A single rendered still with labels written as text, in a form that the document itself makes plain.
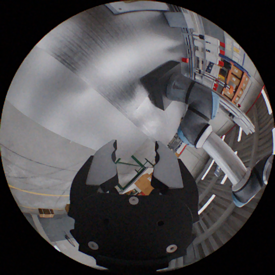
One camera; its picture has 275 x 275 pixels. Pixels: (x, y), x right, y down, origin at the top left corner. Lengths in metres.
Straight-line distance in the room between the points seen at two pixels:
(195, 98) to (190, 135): 0.15
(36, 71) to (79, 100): 0.16
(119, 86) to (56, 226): 4.83
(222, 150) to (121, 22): 0.51
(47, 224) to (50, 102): 4.65
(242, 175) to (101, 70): 0.55
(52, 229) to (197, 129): 4.89
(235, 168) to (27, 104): 0.61
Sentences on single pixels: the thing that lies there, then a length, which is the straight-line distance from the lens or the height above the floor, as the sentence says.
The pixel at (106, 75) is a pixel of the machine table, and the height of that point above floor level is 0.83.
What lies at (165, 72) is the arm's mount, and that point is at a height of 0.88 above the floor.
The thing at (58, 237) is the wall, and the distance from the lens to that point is 4.71.
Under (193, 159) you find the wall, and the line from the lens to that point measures 8.37.
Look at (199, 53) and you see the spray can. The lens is 0.70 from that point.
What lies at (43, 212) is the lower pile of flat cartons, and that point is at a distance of 3.71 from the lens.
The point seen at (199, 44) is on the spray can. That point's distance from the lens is 0.68.
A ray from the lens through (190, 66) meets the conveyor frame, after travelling 0.74.
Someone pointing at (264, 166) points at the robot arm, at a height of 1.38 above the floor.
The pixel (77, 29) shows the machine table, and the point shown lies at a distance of 0.27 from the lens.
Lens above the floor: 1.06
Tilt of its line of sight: 28 degrees down
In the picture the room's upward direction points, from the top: 130 degrees clockwise
